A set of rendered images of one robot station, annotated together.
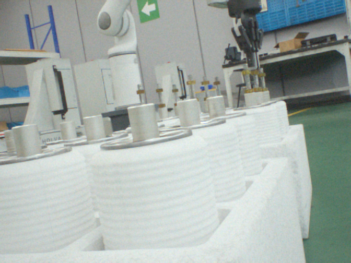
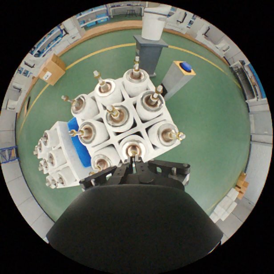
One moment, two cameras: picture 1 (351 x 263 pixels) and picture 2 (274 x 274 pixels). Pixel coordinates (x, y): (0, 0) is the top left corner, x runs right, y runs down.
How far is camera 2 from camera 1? 104 cm
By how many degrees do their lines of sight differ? 89
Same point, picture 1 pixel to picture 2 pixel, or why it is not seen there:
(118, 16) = not seen: outside the picture
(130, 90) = (147, 32)
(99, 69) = (203, 23)
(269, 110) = not seen: hidden behind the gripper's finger
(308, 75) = (247, 87)
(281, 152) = not seen: hidden behind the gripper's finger
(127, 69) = (150, 21)
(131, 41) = (163, 8)
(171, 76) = (225, 45)
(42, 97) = (176, 16)
